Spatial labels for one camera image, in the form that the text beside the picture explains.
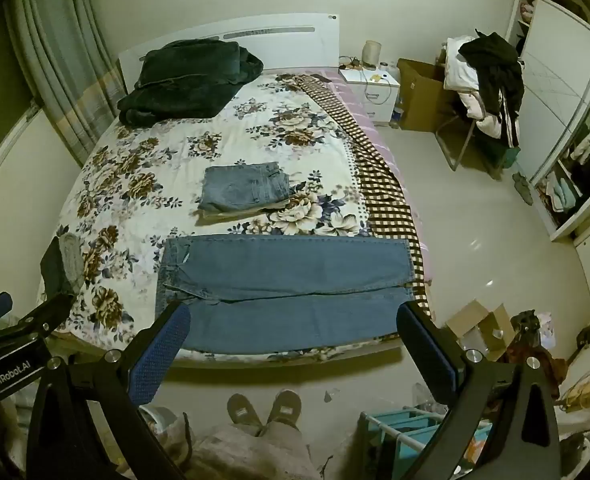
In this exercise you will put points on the brown checkered blanket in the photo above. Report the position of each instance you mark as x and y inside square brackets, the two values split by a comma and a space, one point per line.
[380, 180]

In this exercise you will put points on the floral bed sheet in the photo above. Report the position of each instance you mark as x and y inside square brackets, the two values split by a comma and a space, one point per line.
[150, 160]

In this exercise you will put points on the folded beige pants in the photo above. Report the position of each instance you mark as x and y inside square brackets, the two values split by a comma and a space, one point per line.
[225, 214]

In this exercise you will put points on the pink mattress cover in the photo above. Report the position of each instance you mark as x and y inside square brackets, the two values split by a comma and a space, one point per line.
[345, 91]

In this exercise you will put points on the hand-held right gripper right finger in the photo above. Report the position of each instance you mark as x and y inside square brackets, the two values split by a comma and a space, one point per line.
[427, 347]

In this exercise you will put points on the small open cardboard box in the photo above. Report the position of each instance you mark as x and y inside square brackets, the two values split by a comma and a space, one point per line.
[480, 327]

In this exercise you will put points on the beige table lamp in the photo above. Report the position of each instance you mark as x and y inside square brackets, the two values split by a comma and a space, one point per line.
[371, 52]

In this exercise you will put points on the grey cloth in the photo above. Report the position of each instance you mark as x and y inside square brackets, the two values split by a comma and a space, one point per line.
[67, 260]

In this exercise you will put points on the pile of pale clothes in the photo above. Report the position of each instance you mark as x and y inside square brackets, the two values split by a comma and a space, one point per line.
[457, 70]

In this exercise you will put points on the white wardrobe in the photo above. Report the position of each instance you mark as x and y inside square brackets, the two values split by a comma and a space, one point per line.
[555, 75]

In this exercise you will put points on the person's right shoe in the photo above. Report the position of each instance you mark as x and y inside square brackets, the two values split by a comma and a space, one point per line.
[284, 407]

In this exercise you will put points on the folded blue denim pants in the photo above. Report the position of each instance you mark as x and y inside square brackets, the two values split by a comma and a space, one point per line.
[240, 185]

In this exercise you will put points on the black garment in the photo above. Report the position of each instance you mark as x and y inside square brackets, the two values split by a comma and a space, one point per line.
[495, 65]

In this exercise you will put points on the person's beige trouser legs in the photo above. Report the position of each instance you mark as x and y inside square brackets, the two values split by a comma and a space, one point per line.
[255, 452]

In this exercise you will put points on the white nightstand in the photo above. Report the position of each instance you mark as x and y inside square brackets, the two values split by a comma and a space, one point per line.
[380, 100]

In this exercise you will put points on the striped curtain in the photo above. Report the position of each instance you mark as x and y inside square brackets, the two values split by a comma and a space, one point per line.
[70, 60]

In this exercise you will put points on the dark green blanket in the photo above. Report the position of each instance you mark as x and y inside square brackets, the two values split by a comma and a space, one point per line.
[185, 80]

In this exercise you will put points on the large cardboard box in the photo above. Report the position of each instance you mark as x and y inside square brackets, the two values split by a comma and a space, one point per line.
[420, 100]

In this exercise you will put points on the blue denim pants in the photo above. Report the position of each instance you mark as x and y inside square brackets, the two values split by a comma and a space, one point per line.
[240, 185]
[285, 270]

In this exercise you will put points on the white bed headboard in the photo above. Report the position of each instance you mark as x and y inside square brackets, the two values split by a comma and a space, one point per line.
[285, 45]

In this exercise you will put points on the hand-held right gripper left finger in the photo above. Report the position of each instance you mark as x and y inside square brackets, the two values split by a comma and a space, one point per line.
[162, 350]

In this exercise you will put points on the teal laundry rack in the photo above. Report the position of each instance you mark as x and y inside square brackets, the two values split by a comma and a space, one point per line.
[400, 427]

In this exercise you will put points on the grey slippers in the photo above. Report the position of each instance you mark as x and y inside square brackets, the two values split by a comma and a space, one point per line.
[522, 187]

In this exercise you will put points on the metal chair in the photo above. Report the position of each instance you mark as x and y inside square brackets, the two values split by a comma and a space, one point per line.
[457, 145]

